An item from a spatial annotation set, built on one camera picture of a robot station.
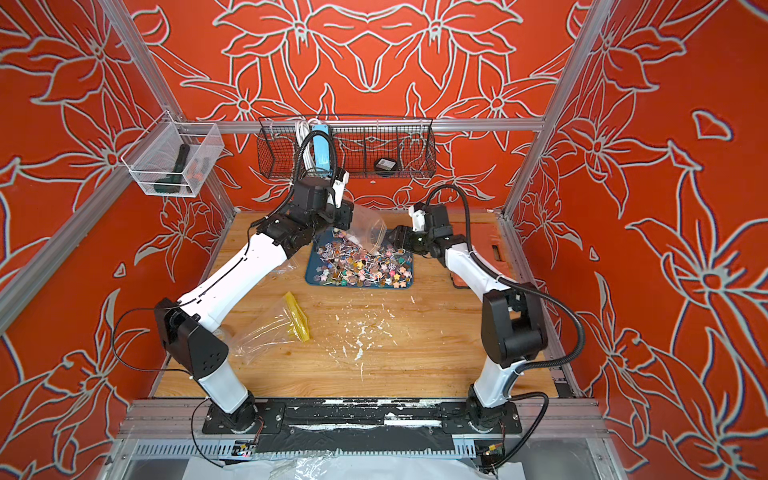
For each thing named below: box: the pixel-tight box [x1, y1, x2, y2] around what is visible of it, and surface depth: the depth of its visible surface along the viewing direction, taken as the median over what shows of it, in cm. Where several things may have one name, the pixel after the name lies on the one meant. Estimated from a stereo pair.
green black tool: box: [154, 144, 191, 194], surface depth 81 cm
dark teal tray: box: [306, 227, 414, 289], surface depth 102 cm
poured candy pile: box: [313, 228, 415, 288], surface depth 102 cm
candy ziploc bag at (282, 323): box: [228, 292, 310, 364], surface depth 86 cm
